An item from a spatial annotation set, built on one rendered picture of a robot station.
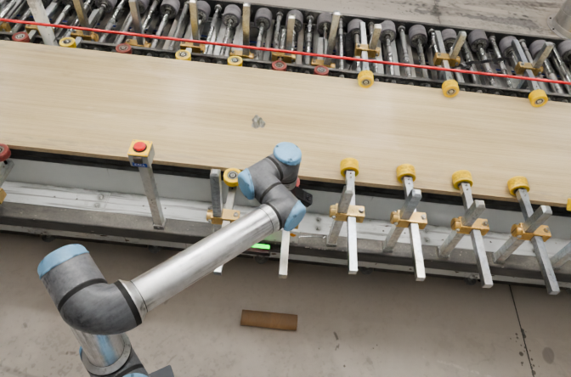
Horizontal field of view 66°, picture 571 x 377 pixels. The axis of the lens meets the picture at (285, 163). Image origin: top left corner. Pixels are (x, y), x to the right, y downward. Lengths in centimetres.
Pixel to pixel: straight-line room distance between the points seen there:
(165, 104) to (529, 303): 236
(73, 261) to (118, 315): 17
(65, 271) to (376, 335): 187
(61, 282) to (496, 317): 240
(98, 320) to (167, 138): 114
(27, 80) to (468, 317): 267
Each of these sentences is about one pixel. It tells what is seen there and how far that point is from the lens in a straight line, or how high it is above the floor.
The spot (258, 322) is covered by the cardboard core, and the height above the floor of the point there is 7.
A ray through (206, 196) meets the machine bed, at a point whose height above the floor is 66.
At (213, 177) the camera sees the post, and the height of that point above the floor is 112.
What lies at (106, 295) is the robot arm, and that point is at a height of 145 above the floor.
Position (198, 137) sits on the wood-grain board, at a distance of 206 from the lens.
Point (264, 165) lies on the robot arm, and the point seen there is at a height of 137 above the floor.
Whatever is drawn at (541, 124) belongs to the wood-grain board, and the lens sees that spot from 263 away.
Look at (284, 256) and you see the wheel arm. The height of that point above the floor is 86.
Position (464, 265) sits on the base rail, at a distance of 217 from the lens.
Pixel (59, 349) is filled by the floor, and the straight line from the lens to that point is 269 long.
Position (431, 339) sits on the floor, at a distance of 274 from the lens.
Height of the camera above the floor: 243
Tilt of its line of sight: 51 degrees down
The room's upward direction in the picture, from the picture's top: 8 degrees clockwise
